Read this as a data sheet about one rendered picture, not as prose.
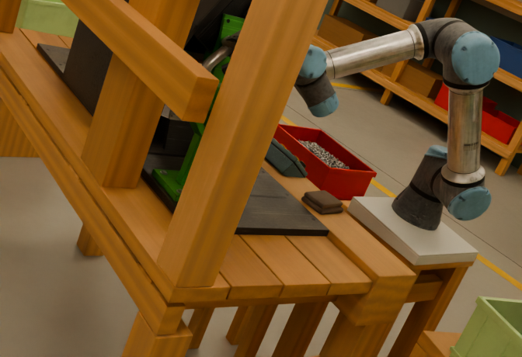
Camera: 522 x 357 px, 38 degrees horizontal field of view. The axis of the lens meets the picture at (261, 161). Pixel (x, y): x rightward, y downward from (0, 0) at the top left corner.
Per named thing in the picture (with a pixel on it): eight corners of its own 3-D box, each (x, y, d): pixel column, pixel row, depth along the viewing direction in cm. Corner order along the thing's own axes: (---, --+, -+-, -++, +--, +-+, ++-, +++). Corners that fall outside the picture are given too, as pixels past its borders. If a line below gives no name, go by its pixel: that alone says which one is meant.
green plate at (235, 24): (227, 92, 216) (241, 19, 213) (243, 97, 210) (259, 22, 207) (193, 86, 209) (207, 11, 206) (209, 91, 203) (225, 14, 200)
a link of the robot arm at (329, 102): (330, 89, 192) (313, 55, 186) (346, 108, 183) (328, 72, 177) (304, 105, 192) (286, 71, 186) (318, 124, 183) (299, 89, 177)
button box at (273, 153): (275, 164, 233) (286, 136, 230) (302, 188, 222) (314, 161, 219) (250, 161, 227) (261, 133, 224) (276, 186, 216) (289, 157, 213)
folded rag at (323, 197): (322, 198, 211) (326, 188, 210) (342, 213, 206) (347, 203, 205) (299, 199, 203) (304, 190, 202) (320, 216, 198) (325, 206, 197)
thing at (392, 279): (149, 84, 298) (161, 49, 293) (393, 324, 192) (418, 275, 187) (117, 78, 289) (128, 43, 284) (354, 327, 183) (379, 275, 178)
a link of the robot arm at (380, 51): (453, 2, 201) (278, 47, 195) (473, 15, 192) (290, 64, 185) (454, 42, 207) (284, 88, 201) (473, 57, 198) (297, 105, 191)
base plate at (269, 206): (149, 68, 271) (151, 63, 270) (326, 236, 193) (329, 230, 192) (36, 48, 245) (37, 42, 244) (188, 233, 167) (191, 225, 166)
